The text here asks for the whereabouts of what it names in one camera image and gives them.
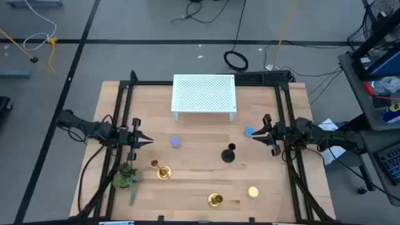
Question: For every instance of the yellow candle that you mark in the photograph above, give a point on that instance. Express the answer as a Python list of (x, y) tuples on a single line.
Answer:
[(253, 192)]

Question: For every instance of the blue yellow spray can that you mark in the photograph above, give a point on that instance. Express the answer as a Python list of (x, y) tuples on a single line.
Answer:
[(390, 113)]

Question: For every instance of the green succulent plant in pot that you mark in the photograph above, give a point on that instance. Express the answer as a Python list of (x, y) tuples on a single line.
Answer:
[(125, 178)]

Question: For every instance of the black keyboard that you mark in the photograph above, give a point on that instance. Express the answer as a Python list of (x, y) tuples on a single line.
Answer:
[(390, 162)]

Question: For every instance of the white perforated metal shelf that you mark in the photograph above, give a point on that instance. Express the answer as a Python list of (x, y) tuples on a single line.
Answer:
[(203, 93)]

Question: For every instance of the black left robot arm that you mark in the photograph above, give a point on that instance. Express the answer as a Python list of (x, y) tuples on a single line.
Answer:
[(93, 128)]

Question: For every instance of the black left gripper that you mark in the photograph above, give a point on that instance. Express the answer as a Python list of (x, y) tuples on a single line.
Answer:
[(126, 137)]

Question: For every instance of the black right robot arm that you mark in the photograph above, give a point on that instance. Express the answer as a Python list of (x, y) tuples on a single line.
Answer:
[(315, 132)]

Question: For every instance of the black aluminium table frame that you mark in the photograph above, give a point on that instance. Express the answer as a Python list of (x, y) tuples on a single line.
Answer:
[(282, 103)]

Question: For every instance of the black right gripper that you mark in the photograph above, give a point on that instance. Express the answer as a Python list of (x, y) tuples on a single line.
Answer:
[(277, 134)]

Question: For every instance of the white paper sheet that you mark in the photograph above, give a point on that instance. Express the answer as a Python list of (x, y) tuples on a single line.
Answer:
[(331, 125)]

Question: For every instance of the grey equipment cart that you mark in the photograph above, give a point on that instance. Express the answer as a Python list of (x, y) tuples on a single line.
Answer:
[(354, 87)]

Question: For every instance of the gold candlestick holder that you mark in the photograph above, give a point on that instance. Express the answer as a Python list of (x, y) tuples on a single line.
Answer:
[(164, 172), (215, 200)]

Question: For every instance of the black candlestick holder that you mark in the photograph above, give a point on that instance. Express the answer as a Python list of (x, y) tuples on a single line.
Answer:
[(228, 155)]

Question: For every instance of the blue candle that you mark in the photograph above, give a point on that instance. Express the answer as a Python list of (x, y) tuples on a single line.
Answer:
[(248, 131)]

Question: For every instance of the black power strip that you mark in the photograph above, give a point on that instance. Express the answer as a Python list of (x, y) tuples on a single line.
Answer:
[(265, 76)]

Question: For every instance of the black standing fan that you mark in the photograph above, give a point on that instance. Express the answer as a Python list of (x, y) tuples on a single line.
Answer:
[(382, 9)]

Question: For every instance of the purple candle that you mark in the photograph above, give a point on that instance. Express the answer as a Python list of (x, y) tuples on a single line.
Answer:
[(175, 141)]

